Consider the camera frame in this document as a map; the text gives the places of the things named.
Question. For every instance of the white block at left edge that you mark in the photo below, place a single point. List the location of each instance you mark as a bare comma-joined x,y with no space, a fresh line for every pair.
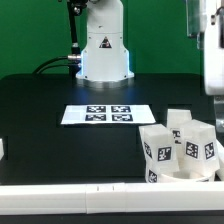
1,149

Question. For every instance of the white round stool seat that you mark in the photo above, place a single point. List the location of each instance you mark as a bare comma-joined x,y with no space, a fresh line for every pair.
183,175

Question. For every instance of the white right rail wall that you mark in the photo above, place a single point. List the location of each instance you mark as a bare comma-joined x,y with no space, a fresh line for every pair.
220,172

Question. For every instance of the white sheet with four tags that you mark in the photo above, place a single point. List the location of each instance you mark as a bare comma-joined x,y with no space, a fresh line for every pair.
107,114

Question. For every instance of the white front rail wall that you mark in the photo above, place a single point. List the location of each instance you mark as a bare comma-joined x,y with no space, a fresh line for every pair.
110,198

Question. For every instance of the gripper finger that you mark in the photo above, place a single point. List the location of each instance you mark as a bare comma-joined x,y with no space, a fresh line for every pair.
219,112

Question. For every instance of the white rail wall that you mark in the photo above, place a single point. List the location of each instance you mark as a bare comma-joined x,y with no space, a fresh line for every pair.
110,198
220,172

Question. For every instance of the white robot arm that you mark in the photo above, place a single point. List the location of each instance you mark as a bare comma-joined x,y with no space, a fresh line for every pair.
105,60

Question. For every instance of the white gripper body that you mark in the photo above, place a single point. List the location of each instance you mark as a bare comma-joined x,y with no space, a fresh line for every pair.
214,48

